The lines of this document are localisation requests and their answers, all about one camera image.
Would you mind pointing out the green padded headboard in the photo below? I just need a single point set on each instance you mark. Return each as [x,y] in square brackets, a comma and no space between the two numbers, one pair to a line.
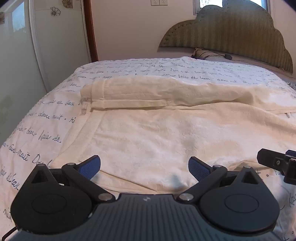
[229,30]

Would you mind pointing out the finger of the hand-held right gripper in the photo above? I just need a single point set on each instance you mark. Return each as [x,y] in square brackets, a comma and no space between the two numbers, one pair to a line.
[277,160]

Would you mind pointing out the white wardrobe door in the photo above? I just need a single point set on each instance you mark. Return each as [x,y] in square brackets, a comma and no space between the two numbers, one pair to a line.
[46,51]

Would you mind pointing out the brown wooden door frame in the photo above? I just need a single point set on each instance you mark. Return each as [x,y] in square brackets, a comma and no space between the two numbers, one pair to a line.
[92,30]

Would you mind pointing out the flower sticker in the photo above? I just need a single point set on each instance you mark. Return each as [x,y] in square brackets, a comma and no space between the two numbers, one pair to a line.
[55,11]

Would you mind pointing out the cream pants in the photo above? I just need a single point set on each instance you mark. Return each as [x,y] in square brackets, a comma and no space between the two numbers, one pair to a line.
[150,129]

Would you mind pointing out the grey striped pillow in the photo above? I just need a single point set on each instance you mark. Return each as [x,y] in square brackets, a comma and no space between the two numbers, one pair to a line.
[208,55]

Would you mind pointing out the white script-print bed blanket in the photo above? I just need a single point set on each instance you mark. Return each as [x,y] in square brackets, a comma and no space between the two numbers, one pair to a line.
[41,120]

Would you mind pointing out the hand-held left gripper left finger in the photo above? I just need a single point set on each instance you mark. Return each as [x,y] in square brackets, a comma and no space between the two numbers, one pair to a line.
[91,166]

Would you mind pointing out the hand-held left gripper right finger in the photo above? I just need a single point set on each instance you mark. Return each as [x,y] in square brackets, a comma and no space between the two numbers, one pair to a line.
[197,168]

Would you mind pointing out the window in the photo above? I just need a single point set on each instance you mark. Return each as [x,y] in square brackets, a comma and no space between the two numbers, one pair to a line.
[208,4]

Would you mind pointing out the white wall socket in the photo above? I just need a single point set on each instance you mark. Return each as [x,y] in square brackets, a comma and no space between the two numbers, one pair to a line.
[155,2]
[163,2]

